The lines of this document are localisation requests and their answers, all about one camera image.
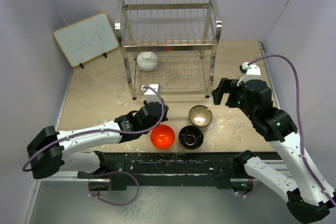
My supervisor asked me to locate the small framed whiteboard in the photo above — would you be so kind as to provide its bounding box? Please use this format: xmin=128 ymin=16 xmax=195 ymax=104
xmin=52 ymin=12 xmax=119 ymax=68

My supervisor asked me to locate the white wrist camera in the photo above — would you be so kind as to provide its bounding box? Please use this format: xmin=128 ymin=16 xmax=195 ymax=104
xmin=141 ymin=84 xmax=161 ymax=103
xmin=237 ymin=62 xmax=261 ymax=86

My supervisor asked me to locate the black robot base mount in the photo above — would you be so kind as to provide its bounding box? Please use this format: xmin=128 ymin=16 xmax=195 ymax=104
xmin=70 ymin=152 xmax=254 ymax=190

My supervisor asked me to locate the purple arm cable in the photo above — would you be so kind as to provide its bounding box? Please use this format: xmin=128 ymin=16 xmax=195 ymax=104
xmin=246 ymin=54 xmax=336 ymax=206
xmin=22 ymin=85 xmax=166 ymax=173

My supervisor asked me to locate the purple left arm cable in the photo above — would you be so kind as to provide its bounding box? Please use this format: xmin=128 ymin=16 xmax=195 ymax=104
xmin=22 ymin=85 xmax=166 ymax=173

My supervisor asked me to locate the stainless steel dish rack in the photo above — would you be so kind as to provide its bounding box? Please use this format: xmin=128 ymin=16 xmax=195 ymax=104
xmin=114 ymin=0 xmax=222 ymax=99

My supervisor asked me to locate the aluminium extrusion rail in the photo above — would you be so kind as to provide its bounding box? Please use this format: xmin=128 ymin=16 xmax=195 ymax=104
xmin=38 ymin=171 xmax=109 ymax=183

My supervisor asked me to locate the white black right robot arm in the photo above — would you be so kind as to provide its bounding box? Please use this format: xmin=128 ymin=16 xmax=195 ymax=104
xmin=212 ymin=78 xmax=335 ymax=223

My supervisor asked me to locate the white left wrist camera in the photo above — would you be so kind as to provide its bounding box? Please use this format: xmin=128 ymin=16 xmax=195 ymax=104
xmin=141 ymin=84 xmax=161 ymax=103

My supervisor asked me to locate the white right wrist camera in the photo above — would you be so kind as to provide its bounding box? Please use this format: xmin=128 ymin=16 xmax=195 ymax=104
xmin=237 ymin=62 xmax=261 ymax=86

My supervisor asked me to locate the orange plastic bowl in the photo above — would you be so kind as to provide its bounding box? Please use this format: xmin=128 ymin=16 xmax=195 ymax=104
xmin=150 ymin=125 xmax=176 ymax=150

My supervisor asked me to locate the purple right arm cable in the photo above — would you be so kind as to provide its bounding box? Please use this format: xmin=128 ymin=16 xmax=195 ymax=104
xmin=246 ymin=54 xmax=336 ymax=206

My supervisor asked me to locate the brown beige bowl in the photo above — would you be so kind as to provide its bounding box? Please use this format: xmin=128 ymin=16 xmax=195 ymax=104
xmin=188 ymin=105 xmax=213 ymax=127

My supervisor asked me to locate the white ceramic bowl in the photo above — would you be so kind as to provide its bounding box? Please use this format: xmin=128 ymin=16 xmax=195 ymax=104
xmin=136 ymin=51 xmax=158 ymax=71

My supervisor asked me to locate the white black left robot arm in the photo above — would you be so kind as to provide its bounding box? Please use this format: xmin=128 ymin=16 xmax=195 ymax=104
xmin=23 ymin=101 xmax=169 ymax=179

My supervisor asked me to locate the black glossy bowl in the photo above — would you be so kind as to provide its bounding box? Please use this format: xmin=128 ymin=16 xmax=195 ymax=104
xmin=178 ymin=125 xmax=204 ymax=150

